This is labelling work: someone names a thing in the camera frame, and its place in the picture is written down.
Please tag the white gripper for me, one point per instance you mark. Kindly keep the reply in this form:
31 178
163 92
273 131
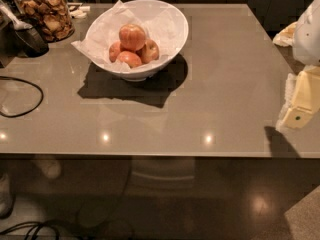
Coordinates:
307 37

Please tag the black coffee machine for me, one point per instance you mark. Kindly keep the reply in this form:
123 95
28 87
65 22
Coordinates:
28 39

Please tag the small white packets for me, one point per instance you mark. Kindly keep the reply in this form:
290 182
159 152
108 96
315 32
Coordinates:
79 11

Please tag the glass jar of chips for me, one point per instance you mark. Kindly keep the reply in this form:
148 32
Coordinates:
52 17

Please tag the red apple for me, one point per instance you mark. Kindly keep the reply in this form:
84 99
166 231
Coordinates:
132 37
130 58
149 52
114 51

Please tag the white ceramic bowl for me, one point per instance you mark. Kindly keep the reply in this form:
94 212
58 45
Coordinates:
166 24

